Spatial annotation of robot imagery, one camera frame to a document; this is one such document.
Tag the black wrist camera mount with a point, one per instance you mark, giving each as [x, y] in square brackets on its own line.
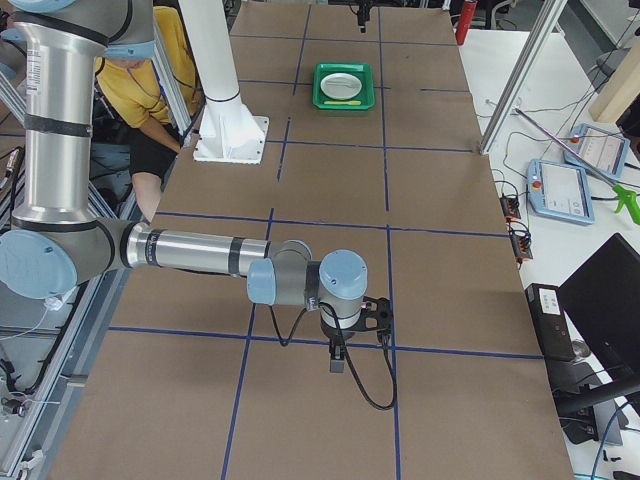
[377, 316]

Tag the yellow plastic spoon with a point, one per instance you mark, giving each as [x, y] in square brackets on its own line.
[342, 103]

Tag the blue teach pendant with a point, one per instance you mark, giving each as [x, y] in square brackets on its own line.
[559, 191]
[606, 151]

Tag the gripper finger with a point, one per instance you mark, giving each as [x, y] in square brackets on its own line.
[363, 14]

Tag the orange terminal block strip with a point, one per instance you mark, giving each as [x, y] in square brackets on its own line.
[518, 231]

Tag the black computer box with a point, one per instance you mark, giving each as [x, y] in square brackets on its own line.
[549, 322]

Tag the red cylinder tube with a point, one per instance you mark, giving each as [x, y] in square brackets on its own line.
[465, 19]

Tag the metal reacher grabber stick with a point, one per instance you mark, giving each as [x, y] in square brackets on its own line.
[626, 198]

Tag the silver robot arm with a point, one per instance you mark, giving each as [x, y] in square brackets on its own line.
[63, 233]

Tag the green plastic tray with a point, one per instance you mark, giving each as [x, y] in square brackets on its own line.
[362, 70]

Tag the near blue teach pendant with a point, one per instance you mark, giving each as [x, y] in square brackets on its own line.
[559, 191]

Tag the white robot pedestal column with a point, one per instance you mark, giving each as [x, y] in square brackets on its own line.
[228, 131]

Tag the aluminium frame post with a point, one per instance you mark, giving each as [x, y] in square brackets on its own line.
[541, 30]

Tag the white round plate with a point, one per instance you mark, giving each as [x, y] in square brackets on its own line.
[340, 76]

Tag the far blue teach pendant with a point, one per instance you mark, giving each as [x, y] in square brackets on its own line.
[606, 151]

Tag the person in yellow shirt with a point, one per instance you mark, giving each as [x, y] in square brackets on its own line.
[133, 90]

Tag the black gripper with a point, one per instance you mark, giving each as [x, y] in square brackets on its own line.
[336, 335]

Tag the black monitor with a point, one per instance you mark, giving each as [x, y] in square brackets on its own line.
[601, 298]

